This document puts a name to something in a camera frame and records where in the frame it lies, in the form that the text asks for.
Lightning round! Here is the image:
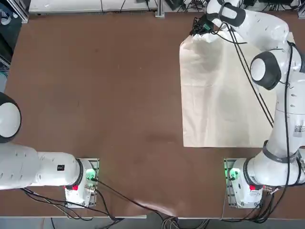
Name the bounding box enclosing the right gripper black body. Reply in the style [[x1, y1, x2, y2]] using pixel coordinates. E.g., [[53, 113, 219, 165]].
[[197, 14, 214, 33]]

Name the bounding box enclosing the cream tablecloth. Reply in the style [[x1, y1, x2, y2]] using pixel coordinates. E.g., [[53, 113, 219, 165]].
[[178, 31, 296, 148]]

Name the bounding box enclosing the long white panel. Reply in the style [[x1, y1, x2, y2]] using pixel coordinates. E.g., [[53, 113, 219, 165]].
[[28, 0, 158, 13]]

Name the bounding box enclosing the aluminium profile post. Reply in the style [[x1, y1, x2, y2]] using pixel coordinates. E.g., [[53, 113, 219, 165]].
[[155, 0, 165, 18]]

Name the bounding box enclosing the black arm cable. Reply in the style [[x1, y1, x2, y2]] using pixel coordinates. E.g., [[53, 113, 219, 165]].
[[220, 22, 275, 128], [224, 22, 275, 126]]

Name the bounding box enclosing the aluminium frame rail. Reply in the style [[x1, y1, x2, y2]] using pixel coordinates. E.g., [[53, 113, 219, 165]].
[[9, 0, 30, 24]]

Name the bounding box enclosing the black base cable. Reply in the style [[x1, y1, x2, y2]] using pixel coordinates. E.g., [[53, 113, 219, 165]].
[[94, 177, 179, 219]]

